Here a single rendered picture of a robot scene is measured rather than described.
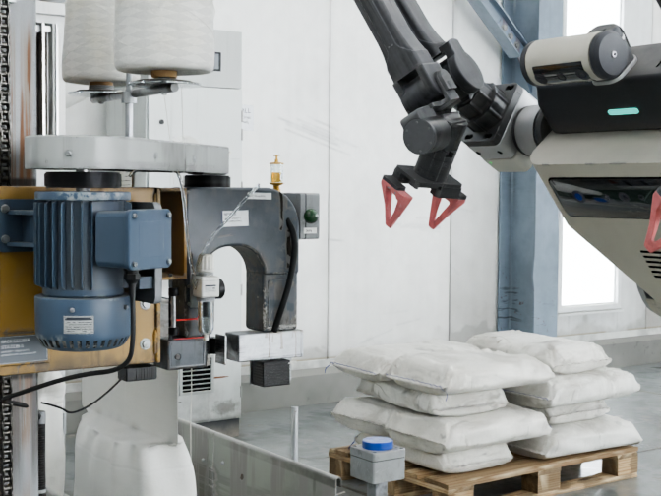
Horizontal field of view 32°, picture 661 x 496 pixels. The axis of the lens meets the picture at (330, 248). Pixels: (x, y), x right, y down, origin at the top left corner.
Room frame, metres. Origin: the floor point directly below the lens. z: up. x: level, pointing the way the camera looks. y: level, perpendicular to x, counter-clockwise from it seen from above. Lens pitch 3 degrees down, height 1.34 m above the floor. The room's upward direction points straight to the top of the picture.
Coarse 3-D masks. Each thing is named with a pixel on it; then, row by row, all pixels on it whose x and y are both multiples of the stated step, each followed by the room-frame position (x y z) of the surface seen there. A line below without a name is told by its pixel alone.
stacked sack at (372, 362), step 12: (348, 348) 5.22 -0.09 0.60; (360, 348) 5.16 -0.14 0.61; (372, 348) 5.13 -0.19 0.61; (384, 348) 5.11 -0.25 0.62; (396, 348) 5.11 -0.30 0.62; (408, 348) 5.15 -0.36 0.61; (420, 348) 5.15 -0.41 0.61; (432, 348) 5.13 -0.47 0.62; (444, 348) 5.13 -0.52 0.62; (456, 348) 5.16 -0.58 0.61; (468, 348) 5.22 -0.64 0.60; (336, 360) 5.20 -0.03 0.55; (348, 360) 5.12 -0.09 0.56; (360, 360) 5.05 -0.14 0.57; (372, 360) 4.99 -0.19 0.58; (384, 360) 4.94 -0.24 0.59; (348, 372) 5.12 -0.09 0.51; (360, 372) 4.98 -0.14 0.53; (372, 372) 4.92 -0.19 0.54; (384, 372) 4.90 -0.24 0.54
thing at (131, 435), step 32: (96, 384) 2.57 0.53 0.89; (128, 384) 2.43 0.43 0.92; (160, 384) 2.30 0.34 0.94; (96, 416) 2.55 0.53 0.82; (128, 416) 2.43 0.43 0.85; (160, 416) 2.30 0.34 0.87; (96, 448) 2.40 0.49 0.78; (128, 448) 2.32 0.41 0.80; (160, 448) 2.31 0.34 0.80; (96, 480) 2.39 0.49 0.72; (128, 480) 2.29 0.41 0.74; (160, 480) 2.28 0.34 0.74; (192, 480) 2.32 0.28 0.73
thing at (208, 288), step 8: (208, 256) 2.02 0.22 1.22; (200, 264) 2.02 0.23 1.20; (208, 264) 2.02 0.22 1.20; (200, 272) 2.02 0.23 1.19; (208, 272) 2.02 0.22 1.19; (200, 280) 2.01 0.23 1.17; (208, 280) 2.02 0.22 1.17; (216, 280) 2.02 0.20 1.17; (192, 288) 2.04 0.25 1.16; (200, 288) 2.01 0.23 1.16; (208, 288) 2.01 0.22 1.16; (216, 288) 2.02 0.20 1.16; (192, 296) 2.04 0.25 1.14; (200, 296) 2.01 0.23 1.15; (208, 296) 2.02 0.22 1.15; (216, 296) 2.03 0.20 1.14; (192, 304) 2.04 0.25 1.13; (208, 336) 2.03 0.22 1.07
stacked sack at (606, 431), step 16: (608, 416) 5.32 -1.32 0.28; (560, 432) 5.01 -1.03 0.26; (576, 432) 5.05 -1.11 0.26; (592, 432) 5.10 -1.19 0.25; (608, 432) 5.13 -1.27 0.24; (624, 432) 5.19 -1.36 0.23; (512, 448) 5.10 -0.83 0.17; (528, 448) 5.01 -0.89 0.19; (544, 448) 4.95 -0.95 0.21; (560, 448) 4.96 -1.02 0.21; (576, 448) 5.02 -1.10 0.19; (592, 448) 5.08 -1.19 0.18
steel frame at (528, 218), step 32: (480, 0) 7.49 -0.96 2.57; (512, 0) 7.95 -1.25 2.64; (544, 0) 7.64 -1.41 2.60; (512, 32) 7.71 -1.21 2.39; (544, 32) 7.65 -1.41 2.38; (512, 64) 7.95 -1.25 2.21; (512, 192) 7.95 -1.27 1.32; (544, 192) 7.66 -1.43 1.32; (512, 224) 7.95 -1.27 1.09; (544, 224) 7.67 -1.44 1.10; (512, 256) 7.94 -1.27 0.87; (544, 256) 7.67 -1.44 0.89; (512, 288) 7.94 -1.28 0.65; (544, 288) 7.67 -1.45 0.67; (512, 320) 7.93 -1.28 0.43; (544, 320) 7.67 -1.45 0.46
